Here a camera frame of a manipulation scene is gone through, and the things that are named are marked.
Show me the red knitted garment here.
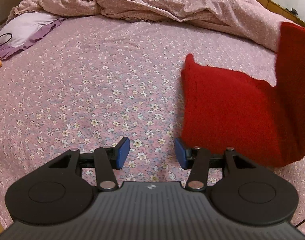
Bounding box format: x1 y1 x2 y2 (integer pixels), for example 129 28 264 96
181 22 305 167

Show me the pink floral bed sheet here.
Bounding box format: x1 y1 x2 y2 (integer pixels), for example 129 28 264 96
0 16 305 239

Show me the lilac pillow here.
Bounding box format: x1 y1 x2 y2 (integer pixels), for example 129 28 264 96
0 11 65 60

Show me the pink floral duvet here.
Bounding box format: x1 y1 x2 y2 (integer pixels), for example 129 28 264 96
9 0 285 51

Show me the wooden side cabinet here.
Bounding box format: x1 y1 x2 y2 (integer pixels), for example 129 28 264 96
224 0 305 29

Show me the black cable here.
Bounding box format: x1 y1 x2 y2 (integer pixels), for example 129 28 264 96
0 32 13 49

